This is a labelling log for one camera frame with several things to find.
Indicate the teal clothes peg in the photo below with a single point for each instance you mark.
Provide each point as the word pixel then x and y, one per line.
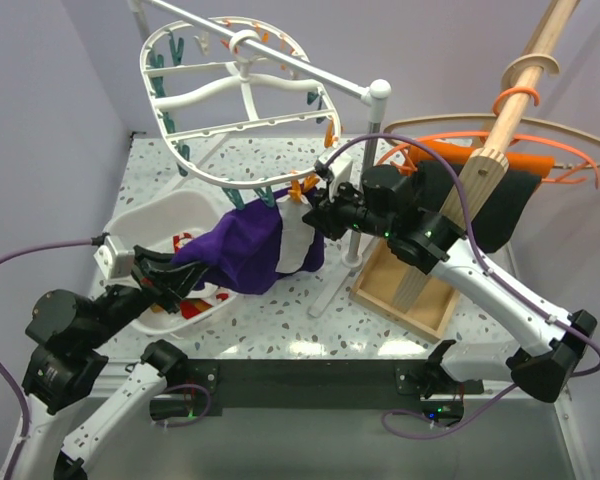
pixel 266 195

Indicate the white round clip hanger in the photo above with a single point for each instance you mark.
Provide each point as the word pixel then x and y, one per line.
pixel 201 86

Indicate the red Christmas sock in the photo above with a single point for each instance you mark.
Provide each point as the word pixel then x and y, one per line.
pixel 196 310
pixel 179 241

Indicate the orange plastic hanger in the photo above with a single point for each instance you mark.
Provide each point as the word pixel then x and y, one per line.
pixel 506 117

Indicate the wooden rack post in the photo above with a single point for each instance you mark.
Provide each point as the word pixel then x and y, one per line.
pixel 486 166

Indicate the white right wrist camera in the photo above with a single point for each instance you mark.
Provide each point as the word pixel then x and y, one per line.
pixel 337 172

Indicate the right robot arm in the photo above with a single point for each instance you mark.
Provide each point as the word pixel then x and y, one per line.
pixel 548 341

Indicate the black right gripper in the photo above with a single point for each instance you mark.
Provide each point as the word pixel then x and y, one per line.
pixel 324 214

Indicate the purple sock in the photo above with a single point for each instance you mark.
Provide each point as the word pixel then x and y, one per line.
pixel 243 250

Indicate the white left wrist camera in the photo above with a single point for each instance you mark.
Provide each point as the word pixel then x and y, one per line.
pixel 114 258

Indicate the white plastic basin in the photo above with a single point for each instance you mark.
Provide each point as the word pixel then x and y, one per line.
pixel 152 225

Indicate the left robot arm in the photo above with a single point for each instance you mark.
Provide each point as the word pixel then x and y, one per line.
pixel 68 329

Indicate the white sock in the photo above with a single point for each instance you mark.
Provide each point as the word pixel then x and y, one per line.
pixel 296 235

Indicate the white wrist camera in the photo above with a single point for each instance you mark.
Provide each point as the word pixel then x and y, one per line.
pixel 114 258
pixel 337 172

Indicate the wooden rack base tray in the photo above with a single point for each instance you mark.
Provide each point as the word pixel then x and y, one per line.
pixel 421 304

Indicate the dark grey garment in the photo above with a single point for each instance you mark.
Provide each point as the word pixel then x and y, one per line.
pixel 494 224

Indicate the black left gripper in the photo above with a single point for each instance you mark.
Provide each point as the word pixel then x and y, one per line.
pixel 169 281

